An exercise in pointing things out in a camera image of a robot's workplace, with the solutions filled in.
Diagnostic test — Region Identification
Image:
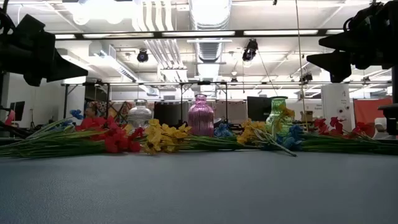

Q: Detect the white cabinet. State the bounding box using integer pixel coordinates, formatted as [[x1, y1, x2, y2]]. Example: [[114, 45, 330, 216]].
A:
[[320, 83, 355, 131]]

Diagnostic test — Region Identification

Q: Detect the yellow flower bunch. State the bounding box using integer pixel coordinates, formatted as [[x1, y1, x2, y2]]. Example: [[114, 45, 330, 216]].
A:
[[142, 118, 181, 156], [161, 122, 246, 152], [236, 104, 299, 157]]

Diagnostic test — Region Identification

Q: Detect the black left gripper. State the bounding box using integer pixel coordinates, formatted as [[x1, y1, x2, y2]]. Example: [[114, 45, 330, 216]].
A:
[[14, 32, 89, 87]]

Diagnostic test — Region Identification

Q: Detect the green glass vase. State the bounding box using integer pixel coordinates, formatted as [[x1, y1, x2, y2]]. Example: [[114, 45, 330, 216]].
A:
[[265, 96, 295, 139]]

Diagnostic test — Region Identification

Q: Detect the white ceiling pipe bundle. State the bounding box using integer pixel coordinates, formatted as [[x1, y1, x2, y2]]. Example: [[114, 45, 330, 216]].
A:
[[132, 0, 189, 83]]

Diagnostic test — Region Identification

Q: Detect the pink ribbed glass vase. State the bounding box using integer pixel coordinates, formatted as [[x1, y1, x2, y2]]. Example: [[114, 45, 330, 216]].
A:
[[187, 93, 215, 138]]

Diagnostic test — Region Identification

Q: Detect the clear glass vase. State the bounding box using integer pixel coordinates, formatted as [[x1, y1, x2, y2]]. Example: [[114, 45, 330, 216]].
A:
[[127, 98, 153, 129]]

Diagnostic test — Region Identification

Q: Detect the thin hanging cable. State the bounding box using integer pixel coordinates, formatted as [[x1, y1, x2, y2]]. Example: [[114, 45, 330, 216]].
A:
[[294, 0, 308, 131]]

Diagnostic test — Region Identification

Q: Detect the small black computer monitor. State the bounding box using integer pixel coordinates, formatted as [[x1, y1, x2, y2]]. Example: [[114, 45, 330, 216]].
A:
[[9, 101, 25, 122]]

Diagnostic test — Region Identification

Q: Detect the silver spiral ventilation duct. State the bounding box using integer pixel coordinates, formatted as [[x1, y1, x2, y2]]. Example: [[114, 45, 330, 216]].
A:
[[188, 0, 233, 82]]

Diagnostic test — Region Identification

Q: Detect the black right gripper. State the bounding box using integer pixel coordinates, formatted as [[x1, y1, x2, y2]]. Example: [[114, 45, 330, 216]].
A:
[[306, 6, 398, 83]]

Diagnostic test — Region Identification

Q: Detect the colourful patterned quilt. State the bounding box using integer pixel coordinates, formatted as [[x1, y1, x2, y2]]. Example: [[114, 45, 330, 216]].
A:
[[84, 100, 134, 125]]

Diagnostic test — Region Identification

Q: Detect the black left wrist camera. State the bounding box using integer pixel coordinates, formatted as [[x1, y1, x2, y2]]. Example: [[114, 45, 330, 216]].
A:
[[14, 14, 56, 40]]

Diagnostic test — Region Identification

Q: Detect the orange partition panel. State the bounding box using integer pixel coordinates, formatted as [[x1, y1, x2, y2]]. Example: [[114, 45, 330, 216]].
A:
[[353, 98, 393, 138]]

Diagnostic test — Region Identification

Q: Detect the white rectangular air duct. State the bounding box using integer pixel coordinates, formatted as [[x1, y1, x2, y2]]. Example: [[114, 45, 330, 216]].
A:
[[88, 42, 159, 97]]

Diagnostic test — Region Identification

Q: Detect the large black monitor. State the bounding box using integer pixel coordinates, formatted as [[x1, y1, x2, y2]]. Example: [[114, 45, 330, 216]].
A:
[[247, 96, 289, 123]]

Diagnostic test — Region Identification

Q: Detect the blue-grey table mat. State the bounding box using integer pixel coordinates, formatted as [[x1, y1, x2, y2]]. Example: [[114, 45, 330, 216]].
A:
[[0, 148, 398, 224]]

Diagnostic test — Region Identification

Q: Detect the black overhead rig beam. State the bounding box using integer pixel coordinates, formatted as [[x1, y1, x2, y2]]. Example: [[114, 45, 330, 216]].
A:
[[46, 28, 346, 41]]

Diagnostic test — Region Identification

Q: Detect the red flower bunch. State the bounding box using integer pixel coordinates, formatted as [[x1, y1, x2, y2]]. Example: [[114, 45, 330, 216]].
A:
[[18, 115, 125, 142], [0, 123, 146, 159], [312, 116, 398, 147]]

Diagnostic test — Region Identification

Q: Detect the black ceiling camera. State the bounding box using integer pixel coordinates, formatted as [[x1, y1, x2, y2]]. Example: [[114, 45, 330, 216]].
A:
[[136, 49, 149, 63], [241, 39, 259, 62]]

